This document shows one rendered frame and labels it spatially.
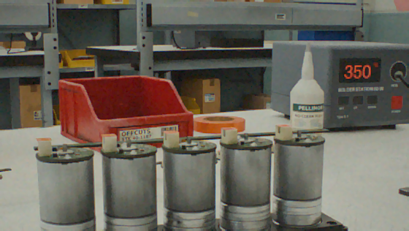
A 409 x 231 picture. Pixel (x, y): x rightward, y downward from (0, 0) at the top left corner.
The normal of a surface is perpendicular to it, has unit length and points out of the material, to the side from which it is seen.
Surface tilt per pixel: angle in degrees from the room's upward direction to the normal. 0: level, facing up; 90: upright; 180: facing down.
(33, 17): 90
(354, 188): 0
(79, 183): 90
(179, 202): 90
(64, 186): 90
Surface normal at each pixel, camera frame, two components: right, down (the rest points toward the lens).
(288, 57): -0.96, 0.06
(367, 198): 0.00, -0.98
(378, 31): -0.87, 0.10
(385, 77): 0.29, 0.18
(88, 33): 0.49, 0.17
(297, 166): -0.15, 0.19
